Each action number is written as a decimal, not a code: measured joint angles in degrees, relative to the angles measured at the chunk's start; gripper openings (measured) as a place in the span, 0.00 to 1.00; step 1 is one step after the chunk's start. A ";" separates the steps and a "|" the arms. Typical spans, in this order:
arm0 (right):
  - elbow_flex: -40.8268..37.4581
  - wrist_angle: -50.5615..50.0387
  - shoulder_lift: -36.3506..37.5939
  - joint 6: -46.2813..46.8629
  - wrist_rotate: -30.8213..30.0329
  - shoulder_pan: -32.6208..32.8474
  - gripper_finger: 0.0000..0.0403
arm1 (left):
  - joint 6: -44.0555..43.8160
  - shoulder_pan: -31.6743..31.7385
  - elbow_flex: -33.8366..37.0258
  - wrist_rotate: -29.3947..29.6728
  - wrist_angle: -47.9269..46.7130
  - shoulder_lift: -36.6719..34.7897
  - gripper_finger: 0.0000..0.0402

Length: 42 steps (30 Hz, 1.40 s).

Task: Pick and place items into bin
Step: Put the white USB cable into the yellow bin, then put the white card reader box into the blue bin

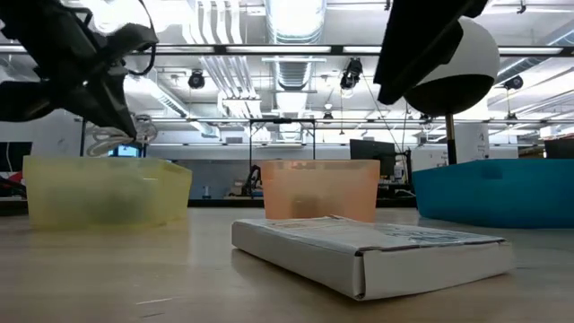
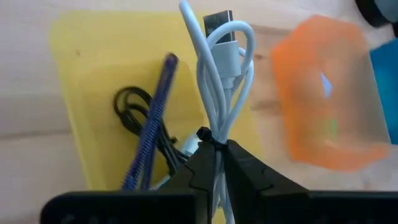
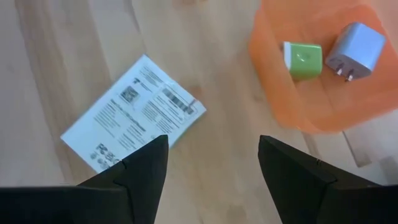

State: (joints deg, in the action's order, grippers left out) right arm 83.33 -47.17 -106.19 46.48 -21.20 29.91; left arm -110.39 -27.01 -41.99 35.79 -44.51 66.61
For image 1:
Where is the teal plastic bin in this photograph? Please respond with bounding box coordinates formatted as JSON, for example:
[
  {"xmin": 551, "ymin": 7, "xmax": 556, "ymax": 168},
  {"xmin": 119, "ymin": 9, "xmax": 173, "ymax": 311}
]
[{"xmin": 411, "ymin": 158, "xmax": 574, "ymax": 230}]

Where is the black overhead frame beam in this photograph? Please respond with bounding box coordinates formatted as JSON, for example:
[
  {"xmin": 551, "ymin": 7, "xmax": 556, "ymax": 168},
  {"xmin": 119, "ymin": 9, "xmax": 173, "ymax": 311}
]
[{"xmin": 152, "ymin": 43, "xmax": 574, "ymax": 57}]

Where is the silver ventilation duct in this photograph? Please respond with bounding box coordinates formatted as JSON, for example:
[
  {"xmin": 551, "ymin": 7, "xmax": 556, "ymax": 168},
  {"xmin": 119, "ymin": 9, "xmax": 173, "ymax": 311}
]
[{"xmin": 264, "ymin": 0, "xmax": 328, "ymax": 91}]

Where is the white cardboard box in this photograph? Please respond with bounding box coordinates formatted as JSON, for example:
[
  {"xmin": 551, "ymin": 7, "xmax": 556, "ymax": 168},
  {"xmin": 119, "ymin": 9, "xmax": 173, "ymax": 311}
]
[{"xmin": 230, "ymin": 215, "xmax": 515, "ymax": 301}]

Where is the white cable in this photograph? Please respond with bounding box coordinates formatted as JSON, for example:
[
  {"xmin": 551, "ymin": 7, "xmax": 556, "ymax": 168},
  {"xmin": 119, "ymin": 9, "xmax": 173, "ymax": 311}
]
[{"xmin": 84, "ymin": 113, "xmax": 159, "ymax": 158}]

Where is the black computer monitor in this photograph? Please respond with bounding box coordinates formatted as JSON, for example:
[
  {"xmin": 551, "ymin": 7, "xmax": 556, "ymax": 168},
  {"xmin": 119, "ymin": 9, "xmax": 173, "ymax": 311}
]
[{"xmin": 349, "ymin": 138, "xmax": 398, "ymax": 179}]

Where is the translucent yellow plastic bin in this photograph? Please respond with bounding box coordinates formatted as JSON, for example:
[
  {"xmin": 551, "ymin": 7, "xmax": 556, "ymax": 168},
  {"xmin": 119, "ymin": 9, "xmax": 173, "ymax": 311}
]
[{"xmin": 22, "ymin": 155, "xmax": 193, "ymax": 230}]

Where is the lit blue screen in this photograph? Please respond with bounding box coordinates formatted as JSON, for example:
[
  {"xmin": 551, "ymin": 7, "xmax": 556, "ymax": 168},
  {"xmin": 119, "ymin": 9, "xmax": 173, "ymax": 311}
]
[{"xmin": 109, "ymin": 144, "xmax": 141, "ymax": 158}]

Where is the black ceiling spotlight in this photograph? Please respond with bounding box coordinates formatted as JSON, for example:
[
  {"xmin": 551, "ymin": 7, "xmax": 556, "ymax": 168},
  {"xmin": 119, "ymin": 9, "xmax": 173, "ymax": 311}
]
[
  {"xmin": 339, "ymin": 57, "xmax": 364, "ymax": 91},
  {"xmin": 504, "ymin": 74, "xmax": 525, "ymax": 92},
  {"xmin": 187, "ymin": 69, "xmax": 206, "ymax": 90}
]

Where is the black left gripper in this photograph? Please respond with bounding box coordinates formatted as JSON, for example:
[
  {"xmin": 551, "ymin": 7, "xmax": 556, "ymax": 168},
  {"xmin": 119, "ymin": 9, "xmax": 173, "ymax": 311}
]
[{"xmin": 0, "ymin": 0, "xmax": 159, "ymax": 139}]

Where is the translucent orange plastic bin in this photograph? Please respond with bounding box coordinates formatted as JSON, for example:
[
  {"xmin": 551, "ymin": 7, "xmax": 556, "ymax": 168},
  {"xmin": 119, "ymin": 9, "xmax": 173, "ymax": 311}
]
[{"xmin": 260, "ymin": 160, "xmax": 381, "ymax": 224}]

